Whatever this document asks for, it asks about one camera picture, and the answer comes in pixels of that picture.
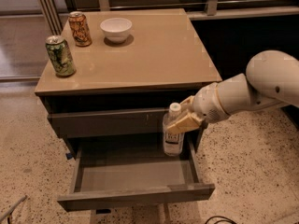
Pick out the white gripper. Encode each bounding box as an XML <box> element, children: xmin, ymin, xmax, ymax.
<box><xmin>165</xmin><ymin>82</ymin><xmax>229</xmax><ymax>134</ymax></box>

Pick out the clear plastic bottle white cap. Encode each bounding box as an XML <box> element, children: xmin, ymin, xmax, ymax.
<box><xmin>163</xmin><ymin>103</ymin><xmax>184</xmax><ymax>156</ymax></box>

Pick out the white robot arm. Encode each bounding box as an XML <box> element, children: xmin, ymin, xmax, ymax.
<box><xmin>164</xmin><ymin>50</ymin><xmax>299</xmax><ymax>134</ymax></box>

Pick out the closed grey top drawer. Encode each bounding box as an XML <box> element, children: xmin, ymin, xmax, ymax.
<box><xmin>48</xmin><ymin>108</ymin><xmax>167</xmax><ymax>138</ymax></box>

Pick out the beige top drawer cabinet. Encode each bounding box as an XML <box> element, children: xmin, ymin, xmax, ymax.
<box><xmin>36</xmin><ymin>8</ymin><xmax>221</xmax><ymax>153</ymax></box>

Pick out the open grey middle drawer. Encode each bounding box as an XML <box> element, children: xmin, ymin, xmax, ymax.
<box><xmin>58</xmin><ymin>143</ymin><xmax>215</xmax><ymax>211</ymax></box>

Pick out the white ceramic bowl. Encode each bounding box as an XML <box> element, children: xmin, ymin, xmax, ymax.
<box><xmin>100</xmin><ymin>18</ymin><xmax>133</xmax><ymax>43</ymax></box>

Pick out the green soda can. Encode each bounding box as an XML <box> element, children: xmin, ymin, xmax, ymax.
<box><xmin>46</xmin><ymin>35</ymin><xmax>76</xmax><ymax>77</ymax></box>

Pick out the orange soda can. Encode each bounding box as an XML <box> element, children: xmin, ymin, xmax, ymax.
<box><xmin>68</xmin><ymin>11</ymin><xmax>92</xmax><ymax>47</ymax></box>

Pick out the grey metal rod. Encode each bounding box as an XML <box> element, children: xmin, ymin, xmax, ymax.
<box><xmin>0</xmin><ymin>195</ymin><xmax>27</xmax><ymax>224</ymax></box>

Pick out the black cable on floor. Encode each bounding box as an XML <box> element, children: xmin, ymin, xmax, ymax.
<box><xmin>204</xmin><ymin>215</ymin><xmax>237</xmax><ymax>224</ymax></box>

